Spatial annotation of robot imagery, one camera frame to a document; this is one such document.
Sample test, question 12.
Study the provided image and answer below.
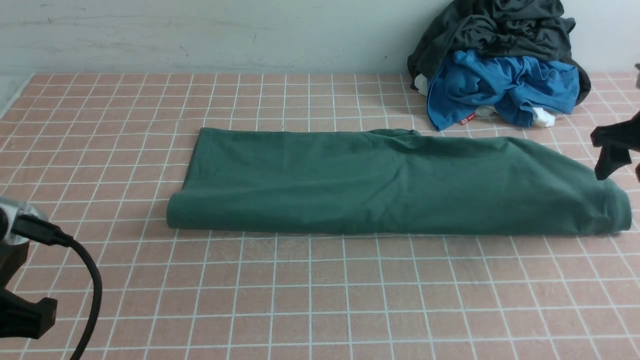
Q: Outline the black left camera cable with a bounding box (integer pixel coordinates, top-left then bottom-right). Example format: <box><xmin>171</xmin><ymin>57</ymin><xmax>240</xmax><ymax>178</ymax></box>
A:
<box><xmin>10</xmin><ymin>214</ymin><xmax>103</xmax><ymax>360</ymax></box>

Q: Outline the green long-sleeve top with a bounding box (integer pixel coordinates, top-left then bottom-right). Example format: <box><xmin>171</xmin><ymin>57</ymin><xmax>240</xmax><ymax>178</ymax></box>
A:
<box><xmin>166</xmin><ymin>128</ymin><xmax>633</xmax><ymax>237</ymax></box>

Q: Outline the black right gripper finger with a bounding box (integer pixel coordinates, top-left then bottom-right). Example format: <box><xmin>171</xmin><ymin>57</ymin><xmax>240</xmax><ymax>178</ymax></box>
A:
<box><xmin>590</xmin><ymin>112</ymin><xmax>640</xmax><ymax>181</ymax></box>

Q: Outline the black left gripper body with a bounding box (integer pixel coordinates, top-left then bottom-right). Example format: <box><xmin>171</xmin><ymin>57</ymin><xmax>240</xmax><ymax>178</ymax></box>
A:
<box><xmin>0</xmin><ymin>288</ymin><xmax>58</xmax><ymax>340</ymax></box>

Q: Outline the dark grey garment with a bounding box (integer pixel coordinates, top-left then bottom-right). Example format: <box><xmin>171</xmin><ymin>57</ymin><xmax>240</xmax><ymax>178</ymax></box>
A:
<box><xmin>407</xmin><ymin>0</ymin><xmax>592</xmax><ymax>105</ymax></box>

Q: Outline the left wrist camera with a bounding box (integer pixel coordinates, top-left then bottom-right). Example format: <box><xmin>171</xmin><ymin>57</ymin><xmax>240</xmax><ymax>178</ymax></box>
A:
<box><xmin>0</xmin><ymin>196</ymin><xmax>48</xmax><ymax>288</ymax></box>

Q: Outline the blue garment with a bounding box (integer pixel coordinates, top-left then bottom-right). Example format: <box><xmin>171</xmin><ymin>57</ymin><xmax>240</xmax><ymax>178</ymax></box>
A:
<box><xmin>426</xmin><ymin>48</ymin><xmax>579</xmax><ymax>132</ymax></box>

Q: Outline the pink checkered tablecloth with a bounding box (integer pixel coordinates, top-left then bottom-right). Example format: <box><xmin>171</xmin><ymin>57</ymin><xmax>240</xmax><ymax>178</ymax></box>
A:
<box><xmin>1</xmin><ymin>73</ymin><xmax>640</xmax><ymax>360</ymax></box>

